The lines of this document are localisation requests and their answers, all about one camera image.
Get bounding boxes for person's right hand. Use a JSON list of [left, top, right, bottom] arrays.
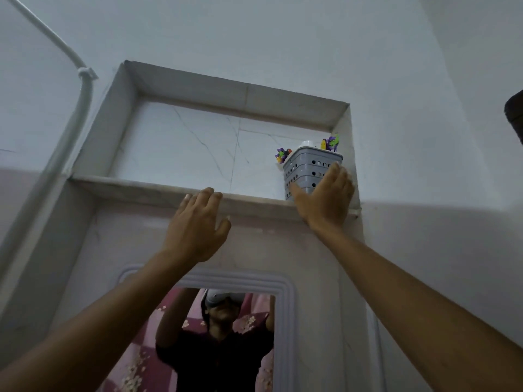
[[290, 162, 355, 233]]

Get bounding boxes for person's left hand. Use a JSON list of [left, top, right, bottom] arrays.
[[163, 187, 232, 264]]

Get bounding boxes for person's left forearm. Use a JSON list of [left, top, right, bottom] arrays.
[[0, 249, 202, 392]]

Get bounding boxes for person's right forearm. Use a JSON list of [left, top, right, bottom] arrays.
[[308, 222, 523, 392]]

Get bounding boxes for grey perforated plastic basket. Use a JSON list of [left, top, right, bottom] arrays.
[[282, 146, 344, 201]]

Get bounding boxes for dark object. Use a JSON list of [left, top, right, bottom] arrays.
[[503, 89, 523, 146]]

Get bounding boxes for marble wall niche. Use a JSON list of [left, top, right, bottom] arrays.
[[69, 60, 363, 222]]

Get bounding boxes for white framed wall mirror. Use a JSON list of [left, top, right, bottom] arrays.
[[96, 265, 297, 392]]

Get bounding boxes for white wall pipe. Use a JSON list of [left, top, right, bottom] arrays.
[[0, 0, 99, 262]]

